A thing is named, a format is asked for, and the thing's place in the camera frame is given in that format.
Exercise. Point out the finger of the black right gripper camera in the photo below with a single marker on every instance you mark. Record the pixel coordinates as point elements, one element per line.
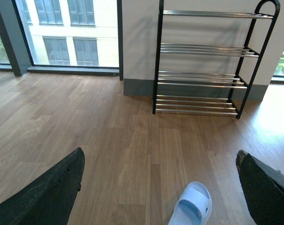
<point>263,188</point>

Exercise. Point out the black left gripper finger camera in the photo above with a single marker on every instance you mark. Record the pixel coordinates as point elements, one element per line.
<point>49,199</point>

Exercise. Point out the light blue slipper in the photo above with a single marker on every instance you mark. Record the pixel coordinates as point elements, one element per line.
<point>194,206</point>

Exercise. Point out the black metal shoe rack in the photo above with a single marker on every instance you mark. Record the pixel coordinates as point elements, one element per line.
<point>209,93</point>

